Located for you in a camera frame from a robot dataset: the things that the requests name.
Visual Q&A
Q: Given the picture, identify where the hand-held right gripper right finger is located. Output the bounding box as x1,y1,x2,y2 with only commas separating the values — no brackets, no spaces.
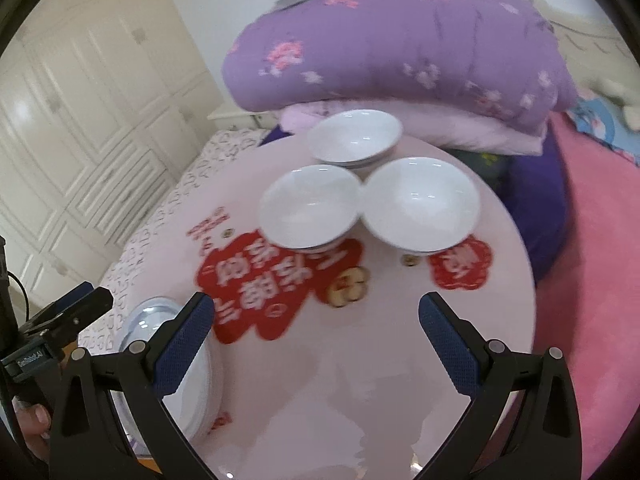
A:
418,291,596,480

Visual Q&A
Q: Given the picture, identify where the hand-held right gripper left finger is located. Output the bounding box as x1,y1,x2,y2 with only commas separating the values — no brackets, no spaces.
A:
48,291,217,480

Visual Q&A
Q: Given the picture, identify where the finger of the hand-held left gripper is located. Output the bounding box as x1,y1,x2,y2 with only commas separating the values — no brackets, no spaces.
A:
32,281,96,322
20,287,114,356

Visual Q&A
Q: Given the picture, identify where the white plate with grey band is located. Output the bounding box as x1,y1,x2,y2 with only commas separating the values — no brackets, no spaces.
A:
121,297,217,441

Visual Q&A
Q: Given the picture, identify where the white bowl with grey band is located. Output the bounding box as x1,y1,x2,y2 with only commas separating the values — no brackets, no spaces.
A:
306,111,404,170
360,157,482,257
258,165,362,253

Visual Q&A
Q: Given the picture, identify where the person's left hand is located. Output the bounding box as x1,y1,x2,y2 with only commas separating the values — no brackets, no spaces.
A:
12,400,55,461

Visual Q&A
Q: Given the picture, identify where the round pink printed table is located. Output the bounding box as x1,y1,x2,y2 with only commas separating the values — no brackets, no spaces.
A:
97,132,538,480

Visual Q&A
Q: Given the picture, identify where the pink fleece bed blanket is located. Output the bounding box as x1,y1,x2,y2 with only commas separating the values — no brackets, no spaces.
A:
530,110,640,480

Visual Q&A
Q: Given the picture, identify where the dark purple cloth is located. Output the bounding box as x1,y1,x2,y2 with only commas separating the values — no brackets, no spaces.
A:
440,122,568,291

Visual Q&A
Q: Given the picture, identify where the cream panelled wardrobe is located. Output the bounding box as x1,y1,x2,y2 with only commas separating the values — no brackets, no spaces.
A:
0,0,226,311

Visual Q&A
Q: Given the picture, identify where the pink folded blanket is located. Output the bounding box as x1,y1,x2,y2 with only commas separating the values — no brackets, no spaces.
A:
280,100,548,156

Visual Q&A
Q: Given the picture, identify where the cream nightstand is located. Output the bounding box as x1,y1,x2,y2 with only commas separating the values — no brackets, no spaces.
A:
207,102,281,133

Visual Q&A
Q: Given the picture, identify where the blue floral pillow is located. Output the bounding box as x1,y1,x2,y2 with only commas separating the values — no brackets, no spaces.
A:
570,97,640,166

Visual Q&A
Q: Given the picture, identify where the purple floral quilt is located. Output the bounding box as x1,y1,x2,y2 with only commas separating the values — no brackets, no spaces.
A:
222,0,581,133

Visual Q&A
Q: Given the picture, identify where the cream and pink plush toy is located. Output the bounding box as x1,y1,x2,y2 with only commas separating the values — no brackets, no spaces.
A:
582,72,640,131

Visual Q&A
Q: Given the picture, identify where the cream bed headboard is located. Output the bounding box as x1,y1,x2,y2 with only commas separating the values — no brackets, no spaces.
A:
522,0,640,81

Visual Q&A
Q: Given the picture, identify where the black cable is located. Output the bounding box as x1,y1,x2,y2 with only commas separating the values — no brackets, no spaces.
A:
5,267,32,318

